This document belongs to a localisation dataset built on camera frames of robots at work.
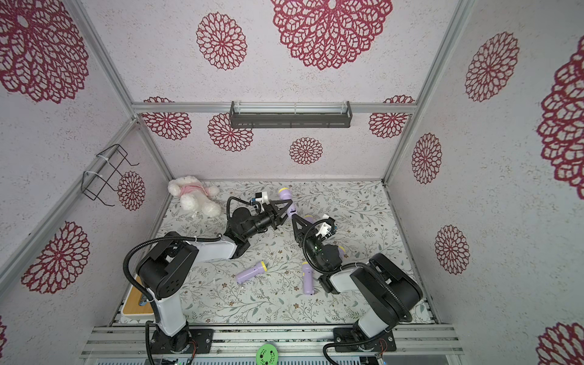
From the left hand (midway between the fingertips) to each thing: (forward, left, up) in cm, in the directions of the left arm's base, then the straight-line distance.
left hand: (295, 205), depth 80 cm
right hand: (-6, +2, +1) cm, 6 cm away
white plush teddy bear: (+11, +41, -7) cm, 43 cm away
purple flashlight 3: (-19, -5, -21) cm, 29 cm away
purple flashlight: (+4, +3, +1) cm, 6 cm away
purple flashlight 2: (-16, +17, -21) cm, 32 cm away
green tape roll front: (-43, +9, -18) cm, 47 cm away
